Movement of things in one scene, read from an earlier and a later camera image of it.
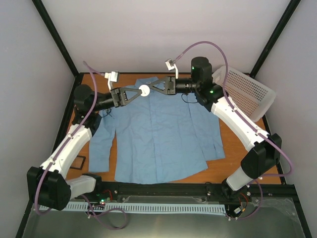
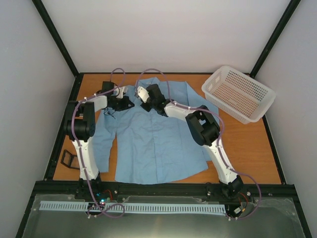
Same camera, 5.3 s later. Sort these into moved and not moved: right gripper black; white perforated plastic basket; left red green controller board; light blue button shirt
Moved: right gripper black
Not moved: light blue button shirt; white perforated plastic basket; left red green controller board
